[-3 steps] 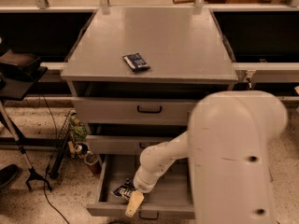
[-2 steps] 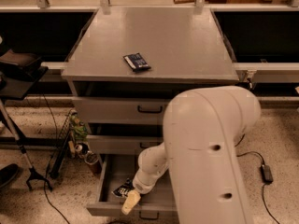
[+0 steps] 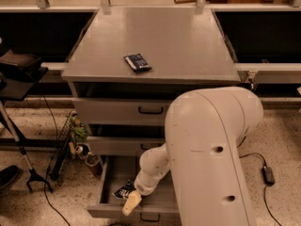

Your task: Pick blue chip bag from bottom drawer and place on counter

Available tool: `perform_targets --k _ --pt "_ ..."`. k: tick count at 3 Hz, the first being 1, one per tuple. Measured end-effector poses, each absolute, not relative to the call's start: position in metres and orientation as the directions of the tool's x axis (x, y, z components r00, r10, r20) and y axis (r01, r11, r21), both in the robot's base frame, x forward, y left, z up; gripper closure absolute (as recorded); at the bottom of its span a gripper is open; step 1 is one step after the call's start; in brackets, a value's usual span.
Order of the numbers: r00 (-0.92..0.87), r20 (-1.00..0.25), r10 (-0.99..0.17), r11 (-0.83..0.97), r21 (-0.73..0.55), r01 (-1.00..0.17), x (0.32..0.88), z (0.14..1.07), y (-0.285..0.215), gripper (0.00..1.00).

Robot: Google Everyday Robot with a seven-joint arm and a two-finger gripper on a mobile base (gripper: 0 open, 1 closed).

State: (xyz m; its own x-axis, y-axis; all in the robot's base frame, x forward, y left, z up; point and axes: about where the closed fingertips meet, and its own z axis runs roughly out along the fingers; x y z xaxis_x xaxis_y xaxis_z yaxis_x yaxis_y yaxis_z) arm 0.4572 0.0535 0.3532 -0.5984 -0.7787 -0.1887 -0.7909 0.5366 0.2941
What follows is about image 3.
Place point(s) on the drink can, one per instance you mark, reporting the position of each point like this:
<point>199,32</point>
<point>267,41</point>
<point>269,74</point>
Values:
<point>82,150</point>

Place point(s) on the grey middle drawer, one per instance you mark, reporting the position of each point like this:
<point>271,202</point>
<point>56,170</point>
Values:
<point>125,146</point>

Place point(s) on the grey bottom drawer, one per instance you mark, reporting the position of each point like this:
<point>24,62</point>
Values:
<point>159,206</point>

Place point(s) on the grey drawer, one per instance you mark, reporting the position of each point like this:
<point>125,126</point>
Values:
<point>125,146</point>
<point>121,111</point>
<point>159,206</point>

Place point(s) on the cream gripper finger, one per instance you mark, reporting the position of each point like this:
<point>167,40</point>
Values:
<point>132,202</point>

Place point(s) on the blue chip bag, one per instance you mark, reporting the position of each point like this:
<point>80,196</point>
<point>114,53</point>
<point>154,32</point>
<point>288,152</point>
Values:
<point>124,191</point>

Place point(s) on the black tray on stand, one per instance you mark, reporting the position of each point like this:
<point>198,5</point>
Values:
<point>19,73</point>

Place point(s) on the black wire basket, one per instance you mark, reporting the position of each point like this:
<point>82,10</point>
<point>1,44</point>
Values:
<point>61,148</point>

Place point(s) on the black tripod stand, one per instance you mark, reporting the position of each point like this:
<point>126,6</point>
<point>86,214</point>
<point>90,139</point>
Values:
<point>34,177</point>

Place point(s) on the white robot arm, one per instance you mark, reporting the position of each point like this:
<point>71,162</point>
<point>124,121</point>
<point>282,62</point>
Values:
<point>202,129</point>

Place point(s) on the grey top drawer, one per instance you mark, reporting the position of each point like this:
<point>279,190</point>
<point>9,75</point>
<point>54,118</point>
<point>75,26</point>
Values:
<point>121,111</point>

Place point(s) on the brown cup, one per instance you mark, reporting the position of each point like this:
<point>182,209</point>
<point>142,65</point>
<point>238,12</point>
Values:
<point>93,163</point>

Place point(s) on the grey drawer cabinet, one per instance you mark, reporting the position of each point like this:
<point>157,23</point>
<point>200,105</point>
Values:
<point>184,48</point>

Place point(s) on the black power adapter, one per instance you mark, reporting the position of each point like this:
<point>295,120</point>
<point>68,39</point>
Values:
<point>268,175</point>

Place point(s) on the green snack bag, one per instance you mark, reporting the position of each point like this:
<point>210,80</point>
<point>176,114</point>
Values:
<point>78,130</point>

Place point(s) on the dark blue snack packet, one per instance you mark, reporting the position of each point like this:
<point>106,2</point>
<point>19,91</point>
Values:
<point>137,63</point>

